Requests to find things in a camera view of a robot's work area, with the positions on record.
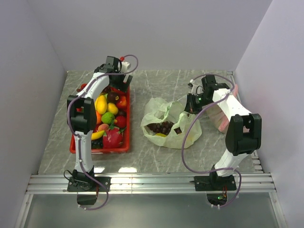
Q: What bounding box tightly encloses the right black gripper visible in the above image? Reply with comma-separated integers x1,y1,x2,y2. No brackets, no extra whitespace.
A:
182,93,213,118

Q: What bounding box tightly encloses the dark fake mangosteen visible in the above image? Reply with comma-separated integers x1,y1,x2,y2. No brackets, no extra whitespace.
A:
174,127,182,134

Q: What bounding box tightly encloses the purple grape bunch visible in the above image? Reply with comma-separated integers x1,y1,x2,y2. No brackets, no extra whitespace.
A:
147,121,174,135

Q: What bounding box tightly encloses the yellow fake starfruit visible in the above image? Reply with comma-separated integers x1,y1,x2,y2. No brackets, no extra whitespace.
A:
156,133,167,137

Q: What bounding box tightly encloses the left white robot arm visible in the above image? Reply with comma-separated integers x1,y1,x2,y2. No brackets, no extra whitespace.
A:
66,55,134,192

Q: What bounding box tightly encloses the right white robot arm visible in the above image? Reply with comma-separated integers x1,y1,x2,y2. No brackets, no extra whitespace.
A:
185,74,262,190

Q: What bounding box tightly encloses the pink plastic bag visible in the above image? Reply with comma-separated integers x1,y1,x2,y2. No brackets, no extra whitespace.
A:
206,84,241,133

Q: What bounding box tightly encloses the red orange fake fruit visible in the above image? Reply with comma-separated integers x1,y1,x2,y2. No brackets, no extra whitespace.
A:
116,95,127,109

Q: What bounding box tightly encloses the green fake lime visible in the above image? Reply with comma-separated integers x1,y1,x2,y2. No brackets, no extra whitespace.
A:
101,112,115,125

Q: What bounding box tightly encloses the orange fake orange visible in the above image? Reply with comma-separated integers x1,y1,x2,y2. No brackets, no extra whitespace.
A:
95,111,102,125

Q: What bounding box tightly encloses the fake peach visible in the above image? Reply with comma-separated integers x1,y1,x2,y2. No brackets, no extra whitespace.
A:
97,123,109,132

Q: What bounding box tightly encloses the pink fake dragon fruit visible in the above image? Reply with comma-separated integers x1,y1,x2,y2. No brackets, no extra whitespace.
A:
103,127,123,149

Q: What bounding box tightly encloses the yellow fake banana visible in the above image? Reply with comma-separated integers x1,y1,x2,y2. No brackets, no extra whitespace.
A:
91,130,105,141

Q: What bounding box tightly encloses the red plastic crate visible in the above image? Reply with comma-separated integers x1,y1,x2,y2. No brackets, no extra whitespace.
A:
70,84,131,154

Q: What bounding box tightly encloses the dark blue grape bunch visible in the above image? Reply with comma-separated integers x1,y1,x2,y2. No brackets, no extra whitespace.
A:
91,139,103,150

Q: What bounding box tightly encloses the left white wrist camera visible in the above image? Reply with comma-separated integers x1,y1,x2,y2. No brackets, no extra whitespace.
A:
120,57,131,73

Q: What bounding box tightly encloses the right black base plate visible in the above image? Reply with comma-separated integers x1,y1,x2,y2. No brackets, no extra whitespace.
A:
192,172,240,208

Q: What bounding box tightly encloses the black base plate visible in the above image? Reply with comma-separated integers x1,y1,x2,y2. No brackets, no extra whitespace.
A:
192,172,240,208
67,176,111,206

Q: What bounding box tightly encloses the aluminium rail frame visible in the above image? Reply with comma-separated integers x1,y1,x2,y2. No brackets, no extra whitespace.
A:
17,70,287,228

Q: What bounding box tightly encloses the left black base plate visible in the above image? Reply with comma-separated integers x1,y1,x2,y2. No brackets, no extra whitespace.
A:
67,176,111,206

